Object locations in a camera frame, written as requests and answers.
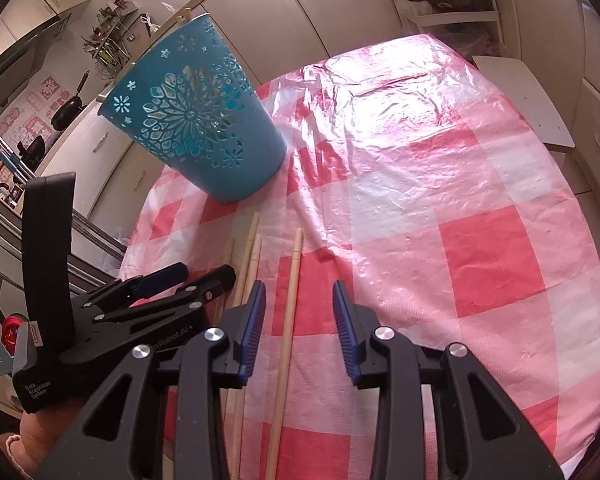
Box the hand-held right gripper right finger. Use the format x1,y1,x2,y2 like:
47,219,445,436
331,280,564,480

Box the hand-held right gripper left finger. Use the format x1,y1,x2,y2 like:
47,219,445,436
37,280,267,480

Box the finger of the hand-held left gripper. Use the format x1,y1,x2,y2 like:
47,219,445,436
100,264,237,326
82,262,190,311

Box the blue perforated plastic basket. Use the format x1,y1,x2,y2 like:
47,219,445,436
96,11,288,205

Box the person's left hand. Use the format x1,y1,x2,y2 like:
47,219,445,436
19,409,84,480

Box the stainless steel appliance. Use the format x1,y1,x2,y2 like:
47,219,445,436
0,187,127,291

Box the white plastic bag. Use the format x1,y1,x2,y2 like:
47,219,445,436
112,226,131,257

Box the red container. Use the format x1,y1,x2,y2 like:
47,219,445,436
0,310,29,357

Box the red checked plastic tablecloth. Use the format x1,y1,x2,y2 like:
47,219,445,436
117,32,600,480

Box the black wok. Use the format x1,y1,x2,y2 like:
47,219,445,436
17,134,49,164

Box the beige counter cabinet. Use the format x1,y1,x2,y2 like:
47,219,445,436
39,100,182,262

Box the black frying pan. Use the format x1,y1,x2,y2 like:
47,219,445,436
49,70,91,132

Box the beige cabinet doors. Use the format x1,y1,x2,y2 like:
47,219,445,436
189,0,417,87

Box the white stool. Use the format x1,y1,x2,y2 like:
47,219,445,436
472,54,577,154

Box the white shelf rack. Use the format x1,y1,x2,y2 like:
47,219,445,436
401,0,507,62

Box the pink wall stickers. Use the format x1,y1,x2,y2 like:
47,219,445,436
0,74,74,181

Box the pink bead bracelet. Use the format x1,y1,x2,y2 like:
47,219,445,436
5,433,35,480

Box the wire utensil rack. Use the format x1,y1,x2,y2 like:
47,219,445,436
82,4,147,82

